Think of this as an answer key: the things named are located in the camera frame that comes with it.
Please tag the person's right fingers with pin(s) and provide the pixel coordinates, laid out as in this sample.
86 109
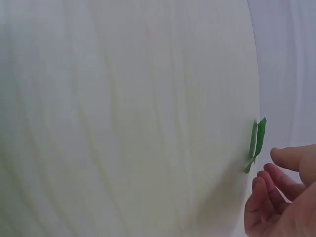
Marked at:
258 200

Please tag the green narrow leaf-like piece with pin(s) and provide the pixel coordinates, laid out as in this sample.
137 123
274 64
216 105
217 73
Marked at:
261 138

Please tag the person's right hand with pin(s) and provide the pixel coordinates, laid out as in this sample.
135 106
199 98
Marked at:
296 212

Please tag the person's right thumb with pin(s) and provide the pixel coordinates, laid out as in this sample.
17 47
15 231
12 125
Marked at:
287 158

